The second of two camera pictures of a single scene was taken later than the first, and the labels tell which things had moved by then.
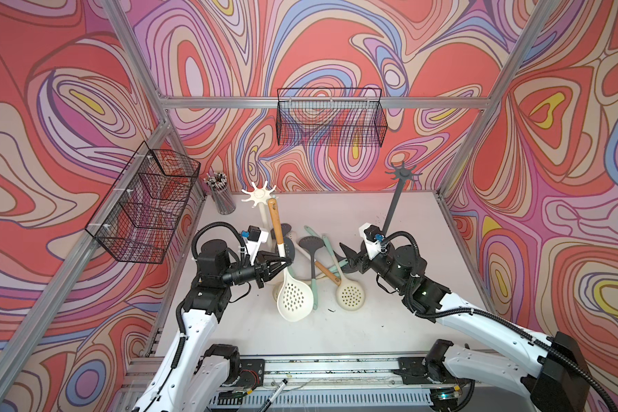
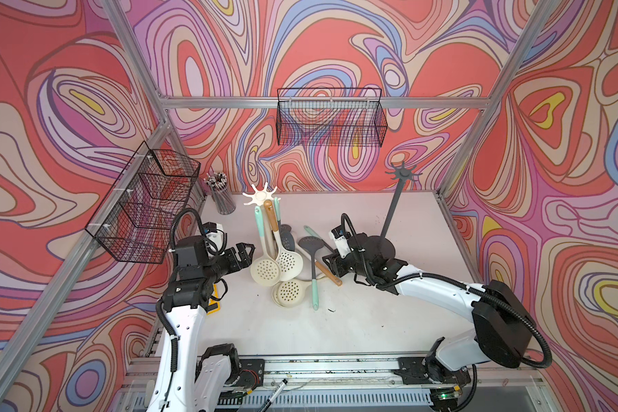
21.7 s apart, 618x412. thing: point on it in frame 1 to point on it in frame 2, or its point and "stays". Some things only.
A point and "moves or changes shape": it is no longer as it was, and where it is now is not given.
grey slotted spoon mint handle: (312, 245) stays
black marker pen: (283, 383) stays
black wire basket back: (330, 117) stays
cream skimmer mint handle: (350, 295) to (264, 272)
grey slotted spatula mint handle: (340, 259) stays
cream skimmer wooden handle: (294, 301) moves or changes shape
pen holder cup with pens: (217, 183) stays
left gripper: (261, 270) to (245, 260)
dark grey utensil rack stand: (401, 173) stays
